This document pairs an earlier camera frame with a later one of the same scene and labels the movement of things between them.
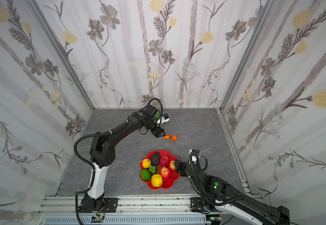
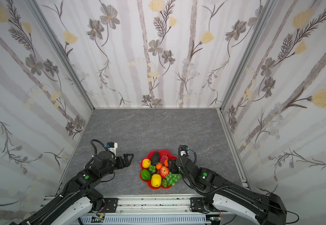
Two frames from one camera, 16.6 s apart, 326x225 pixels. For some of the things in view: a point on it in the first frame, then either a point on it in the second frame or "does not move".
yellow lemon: [157, 180] does not move
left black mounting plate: [109, 206] does not move
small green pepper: [145, 174] does not move
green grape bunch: [157, 115] → [170, 179]
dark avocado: [155, 158] does not move
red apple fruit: [165, 173] does not move
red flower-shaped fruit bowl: [158, 169] does not move
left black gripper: [157, 131] → [121, 161]
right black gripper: [182, 168] → [178, 166]
